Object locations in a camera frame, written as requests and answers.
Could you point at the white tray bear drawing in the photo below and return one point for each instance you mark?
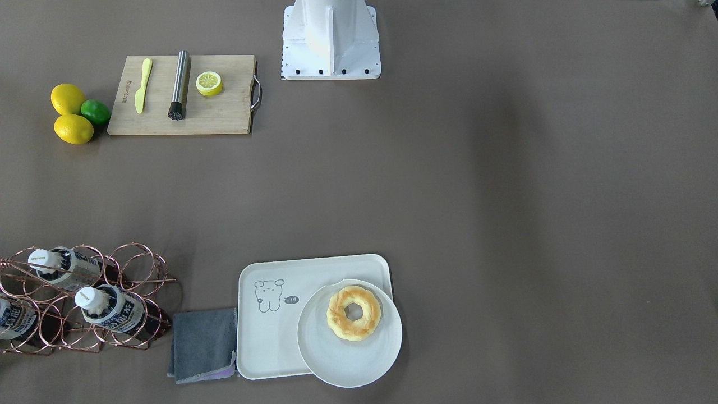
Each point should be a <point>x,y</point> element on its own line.
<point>271,297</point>

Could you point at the green lime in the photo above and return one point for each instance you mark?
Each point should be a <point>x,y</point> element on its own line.
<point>96,112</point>

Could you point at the yellow lemon lower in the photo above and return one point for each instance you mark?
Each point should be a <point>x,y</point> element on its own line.
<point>74,129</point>

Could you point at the yellow plastic knife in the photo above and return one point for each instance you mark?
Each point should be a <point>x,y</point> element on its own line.
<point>139,96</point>

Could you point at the yellow lemon upper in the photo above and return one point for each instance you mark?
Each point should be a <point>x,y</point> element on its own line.
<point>67,99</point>

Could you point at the tea bottle in rack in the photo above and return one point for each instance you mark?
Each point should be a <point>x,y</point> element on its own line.
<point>113,308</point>

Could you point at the white round plate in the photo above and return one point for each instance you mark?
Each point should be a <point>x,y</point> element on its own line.
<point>337,361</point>

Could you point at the tea bottle at edge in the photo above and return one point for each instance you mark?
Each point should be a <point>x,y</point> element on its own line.
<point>22,323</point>

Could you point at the glazed donut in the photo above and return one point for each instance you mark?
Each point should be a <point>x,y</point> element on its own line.
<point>353,330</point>

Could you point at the wooden cutting board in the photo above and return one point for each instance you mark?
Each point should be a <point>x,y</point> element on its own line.
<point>228,113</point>

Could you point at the yellow lemon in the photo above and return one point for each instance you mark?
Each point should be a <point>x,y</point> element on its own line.
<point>67,99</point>
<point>74,129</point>

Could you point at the tea bottle white cap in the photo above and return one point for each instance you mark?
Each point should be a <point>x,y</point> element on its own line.
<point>71,270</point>

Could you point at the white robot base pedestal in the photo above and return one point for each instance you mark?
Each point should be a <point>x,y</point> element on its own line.
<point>330,40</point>

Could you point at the copper wire bottle rack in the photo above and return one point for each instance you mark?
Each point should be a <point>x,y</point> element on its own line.
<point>144,273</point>

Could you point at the grey folded cloth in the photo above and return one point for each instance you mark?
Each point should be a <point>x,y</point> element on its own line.
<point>203,346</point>

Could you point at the half lemon slice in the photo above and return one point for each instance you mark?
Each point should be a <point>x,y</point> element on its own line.
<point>209,83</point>

